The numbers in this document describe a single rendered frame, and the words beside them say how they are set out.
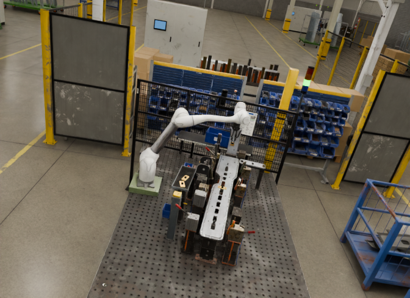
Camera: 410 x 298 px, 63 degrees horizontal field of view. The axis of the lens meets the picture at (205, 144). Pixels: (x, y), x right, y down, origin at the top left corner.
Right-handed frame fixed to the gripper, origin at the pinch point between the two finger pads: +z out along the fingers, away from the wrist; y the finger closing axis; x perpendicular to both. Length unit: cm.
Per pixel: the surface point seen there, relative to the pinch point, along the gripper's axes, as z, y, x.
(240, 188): 27, 16, -43
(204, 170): 15, -20, -46
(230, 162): 29.1, 3.0, 5.9
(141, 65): 42, -222, 362
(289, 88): -50, 48, 58
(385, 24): -122, 229, 396
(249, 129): 7, 16, 54
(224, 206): 29, 5, -76
